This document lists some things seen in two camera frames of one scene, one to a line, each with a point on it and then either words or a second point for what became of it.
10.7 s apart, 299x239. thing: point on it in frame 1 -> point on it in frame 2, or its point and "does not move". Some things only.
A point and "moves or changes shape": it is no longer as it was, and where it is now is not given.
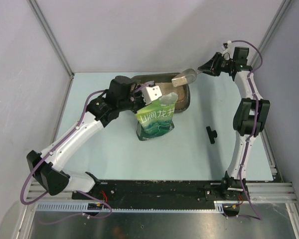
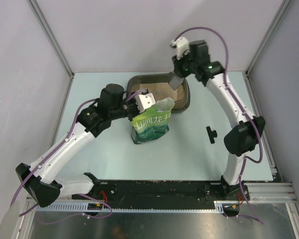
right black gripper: (211, 67) -> (178, 64)
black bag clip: (212, 134) does not move
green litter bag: (156, 118) moves or changes shape
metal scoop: (191, 74) moves or changes shape
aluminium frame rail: (270, 192) does not move
